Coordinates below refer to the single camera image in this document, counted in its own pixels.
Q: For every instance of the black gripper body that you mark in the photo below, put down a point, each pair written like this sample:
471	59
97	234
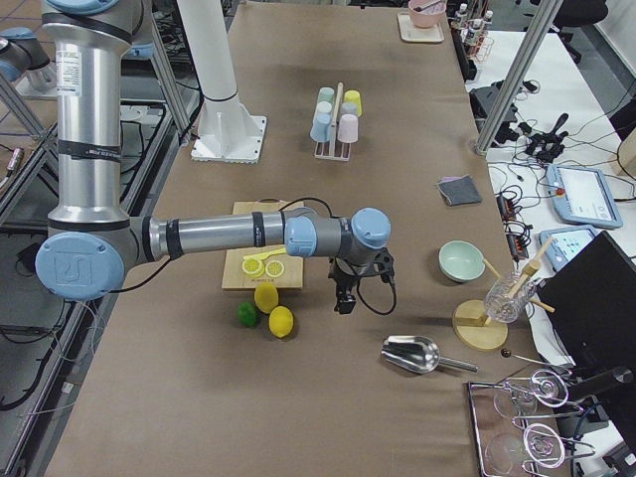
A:
342	278

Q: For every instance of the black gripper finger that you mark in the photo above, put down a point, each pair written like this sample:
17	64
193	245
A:
345	304

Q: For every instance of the pink plastic cup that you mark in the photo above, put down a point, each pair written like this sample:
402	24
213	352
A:
348	128

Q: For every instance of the green plastic cup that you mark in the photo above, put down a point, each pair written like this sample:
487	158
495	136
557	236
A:
326	94

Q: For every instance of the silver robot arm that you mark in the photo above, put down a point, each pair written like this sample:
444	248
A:
93	242

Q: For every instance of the wooden cup tree stand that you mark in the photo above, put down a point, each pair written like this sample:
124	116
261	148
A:
475	328

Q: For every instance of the blue plastic cup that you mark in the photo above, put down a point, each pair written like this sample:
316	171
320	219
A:
320	130

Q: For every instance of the grey plastic cup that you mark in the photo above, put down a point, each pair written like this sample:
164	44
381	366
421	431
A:
348	107

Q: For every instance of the white plastic cup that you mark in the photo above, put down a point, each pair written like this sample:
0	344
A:
324	107

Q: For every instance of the yellow plastic cup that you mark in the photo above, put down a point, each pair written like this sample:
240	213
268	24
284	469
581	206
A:
356	97

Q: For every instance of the yellow lemon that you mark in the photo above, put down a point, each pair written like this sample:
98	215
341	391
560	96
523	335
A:
281	321
266	297

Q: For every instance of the steel scoop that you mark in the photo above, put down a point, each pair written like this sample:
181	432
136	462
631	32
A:
419	355

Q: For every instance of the green lime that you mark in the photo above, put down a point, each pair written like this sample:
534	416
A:
247	314

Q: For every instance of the bamboo cutting board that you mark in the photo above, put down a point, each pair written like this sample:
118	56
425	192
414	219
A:
284	271

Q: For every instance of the green ceramic bowl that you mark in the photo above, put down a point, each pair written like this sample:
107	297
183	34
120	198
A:
461	261

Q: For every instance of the grey folded cloth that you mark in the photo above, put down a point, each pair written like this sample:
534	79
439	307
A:
457	191

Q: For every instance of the clear crystal glass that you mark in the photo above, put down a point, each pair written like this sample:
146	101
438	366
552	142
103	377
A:
503	307

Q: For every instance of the blue teach pendant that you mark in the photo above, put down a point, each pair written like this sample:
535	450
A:
567	243
582	196

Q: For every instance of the black monitor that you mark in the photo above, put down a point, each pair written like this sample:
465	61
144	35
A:
594	298

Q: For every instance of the beige tray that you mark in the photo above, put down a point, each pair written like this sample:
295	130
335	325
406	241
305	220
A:
409	33

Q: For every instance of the pink bowl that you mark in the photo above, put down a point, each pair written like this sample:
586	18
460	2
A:
426	13

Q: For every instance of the bottle carrier rack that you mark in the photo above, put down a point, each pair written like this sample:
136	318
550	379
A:
470	25

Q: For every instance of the white wire cup holder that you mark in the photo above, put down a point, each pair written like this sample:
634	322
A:
334	149

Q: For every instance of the wire glass rack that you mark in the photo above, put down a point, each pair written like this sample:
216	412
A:
513	425

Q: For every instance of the aluminium frame post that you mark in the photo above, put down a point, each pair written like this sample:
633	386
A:
523	59

